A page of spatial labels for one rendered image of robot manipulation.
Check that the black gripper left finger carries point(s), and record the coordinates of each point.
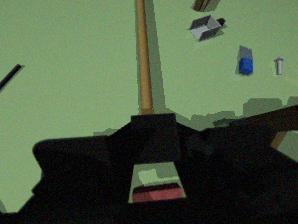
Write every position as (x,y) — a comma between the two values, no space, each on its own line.
(111,153)

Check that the blue-handled knife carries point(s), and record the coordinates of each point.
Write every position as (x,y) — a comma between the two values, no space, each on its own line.
(245,64)

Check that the black l-shaped bar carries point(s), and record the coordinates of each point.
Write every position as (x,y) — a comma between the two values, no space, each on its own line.
(9,75)

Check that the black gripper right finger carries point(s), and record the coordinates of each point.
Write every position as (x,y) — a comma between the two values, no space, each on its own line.
(197,149)

